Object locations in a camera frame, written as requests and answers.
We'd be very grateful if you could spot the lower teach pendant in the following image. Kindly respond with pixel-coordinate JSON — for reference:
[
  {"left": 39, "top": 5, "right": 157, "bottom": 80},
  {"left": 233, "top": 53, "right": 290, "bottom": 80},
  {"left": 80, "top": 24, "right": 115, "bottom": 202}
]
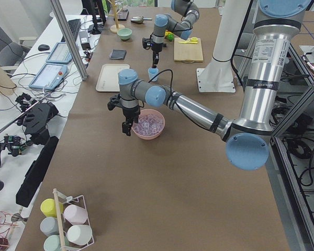
[{"left": 29, "top": 63, "right": 68, "bottom": 90}]

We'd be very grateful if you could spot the green cup in rack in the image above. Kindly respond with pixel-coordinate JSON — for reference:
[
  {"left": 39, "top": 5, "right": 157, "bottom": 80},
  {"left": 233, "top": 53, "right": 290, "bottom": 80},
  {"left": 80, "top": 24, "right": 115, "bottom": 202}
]
[{"left": 43, "top": 235, "right": 61, "bottom": 251}]

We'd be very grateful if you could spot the aluminium frame post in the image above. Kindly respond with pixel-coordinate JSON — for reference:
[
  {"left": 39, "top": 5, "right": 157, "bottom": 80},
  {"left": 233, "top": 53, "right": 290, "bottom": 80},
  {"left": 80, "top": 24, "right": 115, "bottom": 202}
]
[{"left": 50, "top": 0, "right": 87, "bottom": 81}]

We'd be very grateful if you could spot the white cup rack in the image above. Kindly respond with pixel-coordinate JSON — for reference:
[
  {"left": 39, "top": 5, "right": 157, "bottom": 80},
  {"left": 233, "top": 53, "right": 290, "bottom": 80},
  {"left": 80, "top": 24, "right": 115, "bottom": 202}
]
[{"left": 53, "top": 188, "right": 95, "bottom": 250}]

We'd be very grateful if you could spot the pale green bowl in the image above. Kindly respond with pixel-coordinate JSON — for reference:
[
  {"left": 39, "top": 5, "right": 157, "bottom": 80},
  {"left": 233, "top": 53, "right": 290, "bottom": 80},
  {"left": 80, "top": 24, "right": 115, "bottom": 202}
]
[{"left": 117, "top": 28, "right": 132, "bottom": 41}]

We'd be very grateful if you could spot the grey cup in rack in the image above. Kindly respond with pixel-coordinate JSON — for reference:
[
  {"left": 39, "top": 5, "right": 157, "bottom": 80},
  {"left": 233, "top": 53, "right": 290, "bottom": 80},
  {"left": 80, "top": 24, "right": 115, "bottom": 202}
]
[{"left": 40, "top": 216, "right": 59, "bottom": 236}]

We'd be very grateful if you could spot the upper whole yellow lemon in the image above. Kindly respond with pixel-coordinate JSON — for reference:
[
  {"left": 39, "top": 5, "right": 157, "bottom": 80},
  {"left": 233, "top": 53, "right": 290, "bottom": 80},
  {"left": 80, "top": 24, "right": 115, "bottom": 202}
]
[{"left": 165, "top": 31, "right": 173, "bottom": 38}]

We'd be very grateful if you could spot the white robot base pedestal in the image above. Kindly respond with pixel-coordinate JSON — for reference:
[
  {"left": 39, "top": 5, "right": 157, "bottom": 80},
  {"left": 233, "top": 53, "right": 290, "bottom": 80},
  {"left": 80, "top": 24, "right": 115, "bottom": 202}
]
[{"left": 197, "top": 0, "right": 252, "bottom": 93}]

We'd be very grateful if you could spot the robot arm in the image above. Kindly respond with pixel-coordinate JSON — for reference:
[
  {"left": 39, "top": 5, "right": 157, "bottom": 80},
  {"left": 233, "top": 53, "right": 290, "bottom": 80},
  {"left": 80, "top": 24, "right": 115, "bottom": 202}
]
[
  {"left": 107, "top": 1, "right": 311, "bottom": 170},
  {"left": 150, "top": 1, "right": 199, "bottom": 68}
]

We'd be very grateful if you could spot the grey office chair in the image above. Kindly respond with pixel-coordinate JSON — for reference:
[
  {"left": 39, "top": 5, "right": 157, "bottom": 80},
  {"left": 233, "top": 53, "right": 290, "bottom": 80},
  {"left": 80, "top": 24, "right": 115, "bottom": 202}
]
[{"left": 0, "top": 27, "right": 37, "bottom": 75}]

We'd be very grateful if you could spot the teach pendant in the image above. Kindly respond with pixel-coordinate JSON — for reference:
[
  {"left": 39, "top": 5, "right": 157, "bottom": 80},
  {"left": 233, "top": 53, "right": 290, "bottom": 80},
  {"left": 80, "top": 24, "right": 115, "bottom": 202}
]
[
  {"left": 46, "top": 42, "right": 72, "bottom": 64},
  {"left": 29, "top": 63, "right": 68, "bottom": 90}
]

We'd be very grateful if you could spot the white cup in rack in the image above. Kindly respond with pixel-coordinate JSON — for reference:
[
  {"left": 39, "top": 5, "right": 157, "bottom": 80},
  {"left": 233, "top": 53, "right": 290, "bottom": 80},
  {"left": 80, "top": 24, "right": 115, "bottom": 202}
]
[{"left": 66, "top": 225, "right": 93, "bottom": 245}]

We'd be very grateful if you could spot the black keyboard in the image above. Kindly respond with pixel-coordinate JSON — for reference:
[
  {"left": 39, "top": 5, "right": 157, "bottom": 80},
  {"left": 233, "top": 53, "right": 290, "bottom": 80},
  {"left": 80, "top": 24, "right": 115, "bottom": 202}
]
[{"left": 68, "top": 19, "right": 81, "bottom": 42}]

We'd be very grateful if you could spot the grey folded cloth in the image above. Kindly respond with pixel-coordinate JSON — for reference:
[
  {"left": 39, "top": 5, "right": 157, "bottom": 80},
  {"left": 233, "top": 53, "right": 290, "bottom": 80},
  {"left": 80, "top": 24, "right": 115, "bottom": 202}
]
[{"left": 109, "top": 49, "right": 127, "bottom": 60}]

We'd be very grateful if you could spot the steel ice scoop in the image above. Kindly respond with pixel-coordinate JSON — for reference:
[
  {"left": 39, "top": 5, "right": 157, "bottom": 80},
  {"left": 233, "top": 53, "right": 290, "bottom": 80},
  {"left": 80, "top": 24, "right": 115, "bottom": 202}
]
[{"left": 130, "top": 16, "right": 152, "bottom": 24}]

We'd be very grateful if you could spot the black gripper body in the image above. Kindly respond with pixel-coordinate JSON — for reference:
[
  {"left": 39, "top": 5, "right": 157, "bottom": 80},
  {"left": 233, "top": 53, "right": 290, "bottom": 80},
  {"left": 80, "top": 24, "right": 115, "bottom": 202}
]
[
  {"left": 151, "top": 42, "right": 163, "bottom": 55},
  {"left": 120, "top": 98, "right": 140, "bottom": 123}
]

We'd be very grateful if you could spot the cream serving tray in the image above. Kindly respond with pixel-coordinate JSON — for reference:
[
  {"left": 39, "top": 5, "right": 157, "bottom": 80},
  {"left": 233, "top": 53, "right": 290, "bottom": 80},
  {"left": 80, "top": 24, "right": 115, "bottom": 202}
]
[{"left": 95, "top": 63, "right": 130, "bottom": 93}]

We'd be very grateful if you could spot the pink cup in rack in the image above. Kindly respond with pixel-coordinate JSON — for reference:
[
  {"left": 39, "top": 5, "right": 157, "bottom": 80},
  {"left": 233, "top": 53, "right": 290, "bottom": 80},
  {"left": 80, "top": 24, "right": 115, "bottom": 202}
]
[{"left": 63, "top": 204, "right": 88, "bottom": 225}]

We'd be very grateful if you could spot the upper teach pendant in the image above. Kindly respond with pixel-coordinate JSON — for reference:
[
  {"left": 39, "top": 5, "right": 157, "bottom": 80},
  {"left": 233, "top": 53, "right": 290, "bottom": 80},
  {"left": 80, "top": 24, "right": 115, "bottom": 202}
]
[{"left": 46, "top": 42, "right": 72, "bottom": 64}]

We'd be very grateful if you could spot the wooden cup stand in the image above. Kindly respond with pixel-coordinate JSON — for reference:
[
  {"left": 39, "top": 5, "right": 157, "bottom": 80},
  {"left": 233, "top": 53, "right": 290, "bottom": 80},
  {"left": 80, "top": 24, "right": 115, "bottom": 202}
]
[{"left": 107, "top": 0, "right": 125, "bottom": 33}]

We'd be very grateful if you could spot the pile of clear ice cubes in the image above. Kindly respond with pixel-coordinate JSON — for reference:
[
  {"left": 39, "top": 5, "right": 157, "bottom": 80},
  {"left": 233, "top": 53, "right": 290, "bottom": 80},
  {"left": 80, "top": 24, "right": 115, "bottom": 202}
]
[{"left": 132, "top": 113, "right": 164, "bottom": 136}]

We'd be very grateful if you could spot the light blue plastic cup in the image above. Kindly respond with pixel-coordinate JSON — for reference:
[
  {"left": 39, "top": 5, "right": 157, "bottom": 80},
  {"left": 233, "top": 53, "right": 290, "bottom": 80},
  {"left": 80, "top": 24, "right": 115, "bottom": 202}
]
[{"left": 148, "top": 67, "right": 159, "bottom": 82}]

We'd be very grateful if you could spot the black computer mouse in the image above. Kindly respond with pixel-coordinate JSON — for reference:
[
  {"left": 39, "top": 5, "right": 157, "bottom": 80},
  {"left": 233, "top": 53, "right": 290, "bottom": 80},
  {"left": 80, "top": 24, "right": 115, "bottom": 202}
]
[{"left": 38, "top": 44, "right": 50, "bottom": 51}]

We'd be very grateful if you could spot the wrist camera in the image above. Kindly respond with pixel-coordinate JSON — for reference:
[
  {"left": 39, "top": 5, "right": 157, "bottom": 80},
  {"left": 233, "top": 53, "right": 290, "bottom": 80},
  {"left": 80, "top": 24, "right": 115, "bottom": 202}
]
[
  {"left": 142, "top": 38, "right": 153, "bottom": 50},
  {"left": 107, "top": 94, "right": 122, "bottom": 111}
]

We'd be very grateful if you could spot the pink bowl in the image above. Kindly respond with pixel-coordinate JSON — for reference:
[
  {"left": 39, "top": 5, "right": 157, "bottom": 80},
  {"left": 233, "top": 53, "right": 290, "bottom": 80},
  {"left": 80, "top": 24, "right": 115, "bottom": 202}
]
[{"left": 132, "top": 109, "right": 165, "bottom": 140}]

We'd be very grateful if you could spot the yellow cup in rack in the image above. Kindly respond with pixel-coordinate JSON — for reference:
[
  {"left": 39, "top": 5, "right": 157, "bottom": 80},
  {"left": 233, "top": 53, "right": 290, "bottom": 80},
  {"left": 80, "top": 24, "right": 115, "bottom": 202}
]
[{"left": 40, "top": 198, "right": 57, "bottom": 218}]

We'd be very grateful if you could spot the black monitor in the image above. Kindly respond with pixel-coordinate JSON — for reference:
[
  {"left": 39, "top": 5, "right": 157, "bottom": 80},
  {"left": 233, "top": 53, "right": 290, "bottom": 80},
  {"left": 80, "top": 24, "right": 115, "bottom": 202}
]
[{"left": 82, "top": 0, "right": 106, "bottom": 35}]

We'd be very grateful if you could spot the bamboo cutting board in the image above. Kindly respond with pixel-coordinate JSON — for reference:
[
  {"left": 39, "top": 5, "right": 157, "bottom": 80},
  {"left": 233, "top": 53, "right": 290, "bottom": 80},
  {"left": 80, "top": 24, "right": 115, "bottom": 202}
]
[{"left": 174, "top": 38, "right": 204, "bottom": 63}]

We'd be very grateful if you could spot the green lime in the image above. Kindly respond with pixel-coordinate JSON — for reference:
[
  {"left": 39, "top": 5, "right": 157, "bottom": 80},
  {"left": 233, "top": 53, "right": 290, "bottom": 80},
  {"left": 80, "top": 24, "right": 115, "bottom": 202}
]
[{"left": 166, "top": 34, "right": 174, "bottom": 41}]

